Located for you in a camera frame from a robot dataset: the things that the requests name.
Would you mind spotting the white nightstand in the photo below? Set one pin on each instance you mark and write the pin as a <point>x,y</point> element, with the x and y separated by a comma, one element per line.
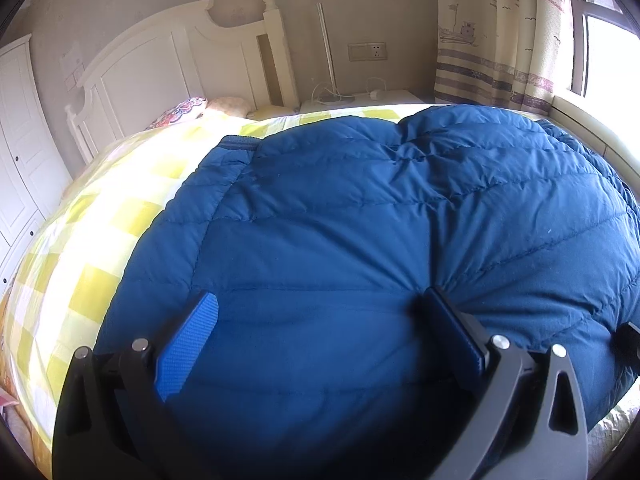
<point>390,97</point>

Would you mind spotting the beige window sill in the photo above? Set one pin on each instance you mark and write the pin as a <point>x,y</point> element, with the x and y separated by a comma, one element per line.
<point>600,125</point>

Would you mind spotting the white wooden headboard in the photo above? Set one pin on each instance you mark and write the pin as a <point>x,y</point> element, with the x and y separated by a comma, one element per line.
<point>150,65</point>

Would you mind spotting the dark window frame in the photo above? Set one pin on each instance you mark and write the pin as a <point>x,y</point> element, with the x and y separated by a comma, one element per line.
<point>579,50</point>

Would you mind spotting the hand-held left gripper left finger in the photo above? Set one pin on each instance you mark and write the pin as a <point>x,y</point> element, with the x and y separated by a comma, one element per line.
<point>190,335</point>

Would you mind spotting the white wardrobe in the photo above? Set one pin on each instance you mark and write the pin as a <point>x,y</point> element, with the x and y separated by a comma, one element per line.
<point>25,160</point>

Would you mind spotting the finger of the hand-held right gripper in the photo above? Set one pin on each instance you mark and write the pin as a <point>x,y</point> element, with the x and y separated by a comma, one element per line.
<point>629,341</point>

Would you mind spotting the yellow pillow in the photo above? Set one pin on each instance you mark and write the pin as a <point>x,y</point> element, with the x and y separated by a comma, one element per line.
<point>275,111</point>

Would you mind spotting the white slim pole lamp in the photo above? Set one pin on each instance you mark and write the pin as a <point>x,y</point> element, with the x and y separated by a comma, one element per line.
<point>326,50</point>

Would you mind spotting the printed cream curtain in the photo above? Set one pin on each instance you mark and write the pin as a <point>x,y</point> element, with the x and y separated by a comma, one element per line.
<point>500,35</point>

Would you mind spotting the yellow checkered bed sheet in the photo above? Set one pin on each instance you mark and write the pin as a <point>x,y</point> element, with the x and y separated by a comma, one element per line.
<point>75,260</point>

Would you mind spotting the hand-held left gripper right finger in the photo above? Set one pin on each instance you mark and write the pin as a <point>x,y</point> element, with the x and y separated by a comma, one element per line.
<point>450,330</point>

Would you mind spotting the colourful patterned pillow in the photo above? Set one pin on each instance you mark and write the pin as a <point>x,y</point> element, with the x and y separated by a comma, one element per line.
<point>177,112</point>

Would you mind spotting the pink pillow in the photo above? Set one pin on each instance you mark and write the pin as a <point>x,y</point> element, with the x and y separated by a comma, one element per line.
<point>230,106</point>

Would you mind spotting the wall socket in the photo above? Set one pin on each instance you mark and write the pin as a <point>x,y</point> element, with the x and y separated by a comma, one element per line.
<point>366,52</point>

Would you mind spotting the blue down jacket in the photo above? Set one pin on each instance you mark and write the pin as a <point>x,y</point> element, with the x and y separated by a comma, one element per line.
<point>350,240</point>

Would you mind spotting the pale wall sticker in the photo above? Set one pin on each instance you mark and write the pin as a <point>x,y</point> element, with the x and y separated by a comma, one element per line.
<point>71,65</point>

